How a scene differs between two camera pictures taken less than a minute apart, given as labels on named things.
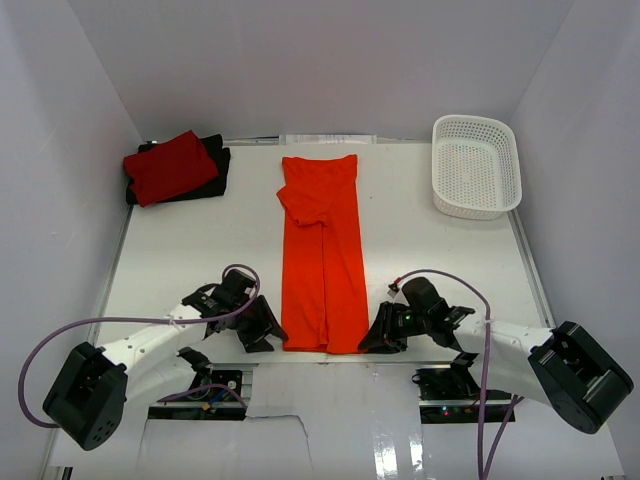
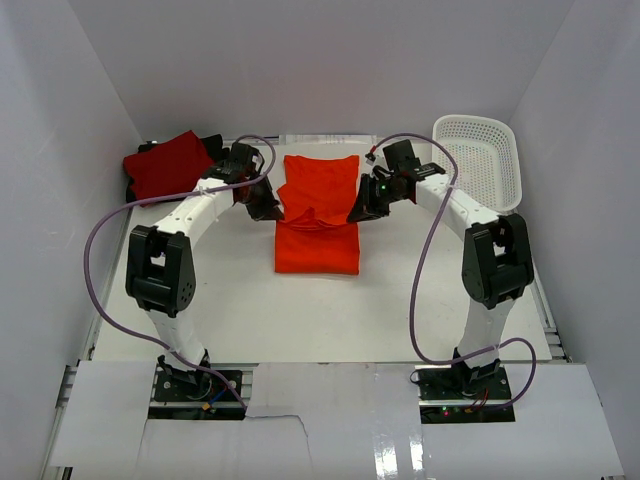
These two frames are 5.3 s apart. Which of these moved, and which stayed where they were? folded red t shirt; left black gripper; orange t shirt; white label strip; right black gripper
Moved: left black gripper; right black gripper; orange t shirt
Stayed: white label strip; folded red t shirt
